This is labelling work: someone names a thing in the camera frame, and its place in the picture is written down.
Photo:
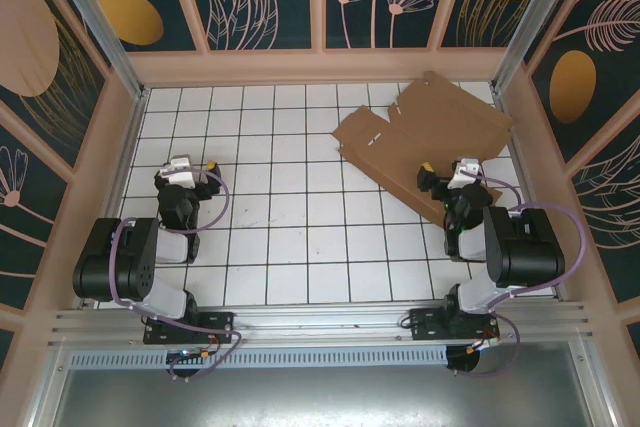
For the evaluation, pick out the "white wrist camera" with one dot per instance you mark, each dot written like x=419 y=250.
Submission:
x=465 y=169
x=180 y=172

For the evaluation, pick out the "aluminium corner post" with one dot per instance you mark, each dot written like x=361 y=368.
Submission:
x=532 y=22
x=102 y=27

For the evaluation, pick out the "brown cardboard paper box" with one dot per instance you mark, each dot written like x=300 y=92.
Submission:
x=425 y=122

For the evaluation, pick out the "grey metal sheet panel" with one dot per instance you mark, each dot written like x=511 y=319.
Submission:
x=320 y=397

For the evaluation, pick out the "aluminium frame rail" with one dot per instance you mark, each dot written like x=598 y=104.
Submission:
x=320 y=319

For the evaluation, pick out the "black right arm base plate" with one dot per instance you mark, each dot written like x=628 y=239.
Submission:
x=425 y=329

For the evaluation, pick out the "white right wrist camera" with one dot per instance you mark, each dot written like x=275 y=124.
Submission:
x=465 y=169

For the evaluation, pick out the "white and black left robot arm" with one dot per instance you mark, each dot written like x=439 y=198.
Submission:
x=125 y=257

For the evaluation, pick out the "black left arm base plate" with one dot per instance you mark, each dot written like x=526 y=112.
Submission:
x=225 y=319

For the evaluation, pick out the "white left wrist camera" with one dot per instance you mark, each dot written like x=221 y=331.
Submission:
x=180 y=172

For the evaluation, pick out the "small left power connector board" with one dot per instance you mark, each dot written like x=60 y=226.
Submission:
x=190 y=354

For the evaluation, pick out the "small right power connector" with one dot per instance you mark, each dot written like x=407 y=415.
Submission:
x=485 y=344

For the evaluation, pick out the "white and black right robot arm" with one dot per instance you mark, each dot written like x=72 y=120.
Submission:
x=525 y=247

